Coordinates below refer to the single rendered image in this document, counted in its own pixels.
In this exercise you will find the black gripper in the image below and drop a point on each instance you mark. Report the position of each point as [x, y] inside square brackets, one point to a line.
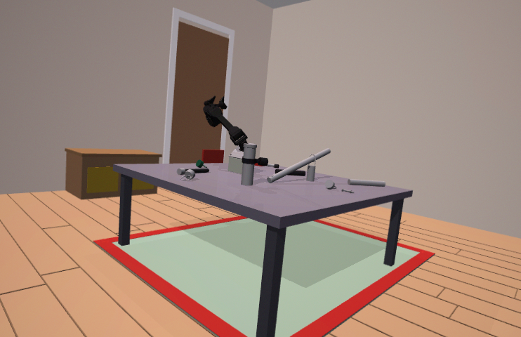
[221, 103]

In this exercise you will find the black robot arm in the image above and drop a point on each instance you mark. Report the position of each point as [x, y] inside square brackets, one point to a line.
[215, 116]

